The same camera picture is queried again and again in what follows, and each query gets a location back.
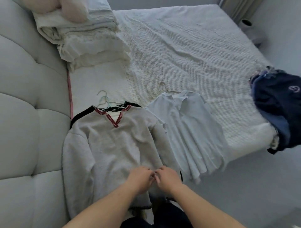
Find person's left forearm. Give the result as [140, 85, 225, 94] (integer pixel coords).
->
[62, 183, 146, 228]

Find grey tufted headboard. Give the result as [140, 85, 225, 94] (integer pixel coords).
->
[0, 0, 71, 228]

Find beige curtain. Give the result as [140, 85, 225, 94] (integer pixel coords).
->
[219, 0, 263, 22]

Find bed with white bedspread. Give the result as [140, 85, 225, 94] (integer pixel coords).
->
[67, 4, 279, 165]

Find white cylindrical bin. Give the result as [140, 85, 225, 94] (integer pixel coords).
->
[239, 18, 264, 45]

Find beige plush toy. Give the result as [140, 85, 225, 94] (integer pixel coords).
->
[20, 0, 90, 24]

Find white zip polo shirt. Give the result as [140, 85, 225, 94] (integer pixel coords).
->
[145, 90, 230, 185]

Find person's right forearm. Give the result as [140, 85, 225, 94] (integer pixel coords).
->
[169, 184, 246, 228]

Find person's black shorts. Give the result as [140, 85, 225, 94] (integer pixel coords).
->
[121, 197, 193, 228]

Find person's left hand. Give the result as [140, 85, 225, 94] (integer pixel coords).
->
[126, 166, 156, 195]

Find light blue hanger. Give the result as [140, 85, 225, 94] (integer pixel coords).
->
[100, 96, 123, 111]

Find grey sweater red stitching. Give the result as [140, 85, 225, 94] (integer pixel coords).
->
[62, 105, 182, 219]

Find black cardigan white trim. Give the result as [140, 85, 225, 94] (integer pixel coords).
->
[70, 101, 183, 211]

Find blue denim shirt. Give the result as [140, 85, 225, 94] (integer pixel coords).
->
[258, 110, 291, 147]

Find cream plaid shirt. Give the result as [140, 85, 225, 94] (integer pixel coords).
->
[270, 134, 280, 150]

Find navy Vacation logo t-shirt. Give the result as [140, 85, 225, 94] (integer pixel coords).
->
[253, 71, 301, 154]

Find white wire hanger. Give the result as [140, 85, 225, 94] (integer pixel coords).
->
[159, 81, 182, 94]
[97, 90, 111, 105]

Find person's right hand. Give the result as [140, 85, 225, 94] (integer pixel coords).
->
[154, 165, 183, 195]

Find stack of white bedding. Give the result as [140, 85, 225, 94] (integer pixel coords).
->
[32, 0, 131, 72]

